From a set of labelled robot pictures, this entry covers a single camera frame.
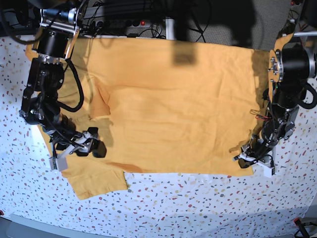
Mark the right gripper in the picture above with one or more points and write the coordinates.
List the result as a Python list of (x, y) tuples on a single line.
[(81, 144)]

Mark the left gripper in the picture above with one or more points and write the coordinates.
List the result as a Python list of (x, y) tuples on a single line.
[(256, 151)]

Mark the yellow T-shirt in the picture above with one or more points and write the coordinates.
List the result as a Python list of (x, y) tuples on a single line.
[(164, 106)]

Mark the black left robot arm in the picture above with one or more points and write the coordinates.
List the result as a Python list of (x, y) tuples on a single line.
[(292, 62)]

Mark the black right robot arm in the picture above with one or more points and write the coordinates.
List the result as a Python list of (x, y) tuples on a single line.
[(61, 22)]

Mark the speckled white tablecloth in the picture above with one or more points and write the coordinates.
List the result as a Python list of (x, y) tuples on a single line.
[(154, 205)]

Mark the black table clamp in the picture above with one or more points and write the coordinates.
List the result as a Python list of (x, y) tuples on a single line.
[(132, 35)]

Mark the white power strip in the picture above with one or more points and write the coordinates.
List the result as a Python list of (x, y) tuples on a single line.
[(124, 23)]

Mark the red black clamp handle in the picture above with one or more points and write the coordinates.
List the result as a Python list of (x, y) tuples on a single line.
[(301, 229)]

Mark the white table leg post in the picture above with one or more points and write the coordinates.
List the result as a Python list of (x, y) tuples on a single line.
[(169, 28)]

